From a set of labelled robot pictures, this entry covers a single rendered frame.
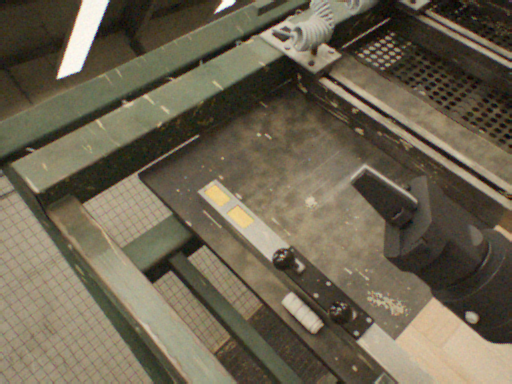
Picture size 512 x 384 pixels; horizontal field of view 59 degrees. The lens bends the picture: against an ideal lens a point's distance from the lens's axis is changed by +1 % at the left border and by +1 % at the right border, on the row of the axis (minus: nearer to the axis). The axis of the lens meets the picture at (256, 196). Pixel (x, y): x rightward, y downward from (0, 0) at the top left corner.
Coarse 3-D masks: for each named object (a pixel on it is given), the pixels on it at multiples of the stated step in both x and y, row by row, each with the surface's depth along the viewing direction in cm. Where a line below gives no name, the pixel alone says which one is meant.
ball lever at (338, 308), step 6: (342, 300) 68; (330, 306) 68; (336, 306) 67; (342, 306) 67; (348, 306) 67; (330, 312) 68; (336, 312) 67; (342, 312) 67; (348, 312) 67; (354, 312) 77; (330, 318) 68; (336, 318) 67; (342, 318) 67; (348, 318) 67; (354, 318) 77; (342, 324) 67
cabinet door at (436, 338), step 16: (432, 304) 83; (416, 320) 81; (432, 320) 81; (448, 320) 82; (400, 336) 79; (416, 336) 80; (432, 336) 80; (448, 336) 80; (464, 336) 80; (480, 336) 81; (416, 352) 78; (432, 352) 78; (448, 352) 79; (464, 352) 79; (480, 352) 79; (496, 352) 79; (432, 368) 76; (448, 368) 77; (464, 368) 77; (480, 368) 77; (496, 368) 77
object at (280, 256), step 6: (276, 252) 73; (282, 252) 72; (288, 252) 72; (276, 258) 72; (282, 258) 71; (288, 258) 72; (294, 258) 72; (276, 264) 72; (282, 264) 71; (288, 264) 72; (294, 264) 73; (300, 264) 82; (282, 270) 72; (288, 270) 72; (294, 270) 82; (300, 270) 81
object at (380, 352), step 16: (224, 192) 93; (208, 208) 93; (224, 208) 91; (224, 224) 92; (256, 224) 89; (240, 240) 90; (256, 240) 87; (272, 240) 87; (256, 256) 88; (272, 256) 85; (272, 272) 87; (288, 288) 85; (368, 336) 77; (384, 336) 77; (368, 352) 75; (384, 352) 75; (400, 352) 76; (384, 368) 74; (400, 368) 74; (416, 368) 74
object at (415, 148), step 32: (320, 0) 102; (320, 64) 109; (320, 96) 113; (352, 96) 111; (352, 128) 111; (384, 128) 103; (416, 128) 103; (416, 160) 102; (448, 160) 98; (448, 192) 100; (480, 192) 94
